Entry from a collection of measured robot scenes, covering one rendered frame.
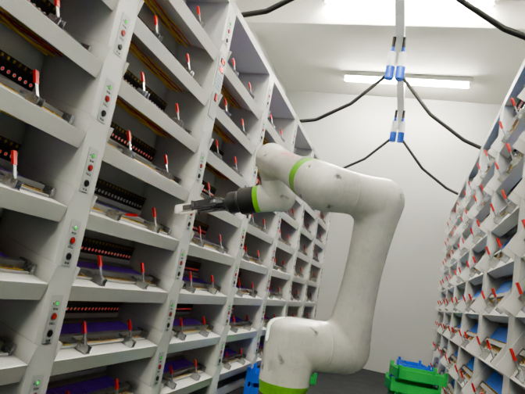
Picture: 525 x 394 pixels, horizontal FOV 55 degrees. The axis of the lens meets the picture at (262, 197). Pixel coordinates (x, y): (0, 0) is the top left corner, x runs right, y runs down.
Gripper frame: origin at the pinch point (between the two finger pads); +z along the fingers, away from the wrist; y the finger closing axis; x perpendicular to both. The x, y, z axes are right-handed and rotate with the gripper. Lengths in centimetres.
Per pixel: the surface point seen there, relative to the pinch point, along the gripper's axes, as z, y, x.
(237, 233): 9, 88, 4
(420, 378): -74, 172, -83
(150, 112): 1.3, -22.4, 28.3
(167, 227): 14.9, 16.0, -2.4
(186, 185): 6.8, 17.3, 13.6
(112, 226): 11.1, -30.0, -9.4
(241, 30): -14, 42, 91
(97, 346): 24, -17, -45
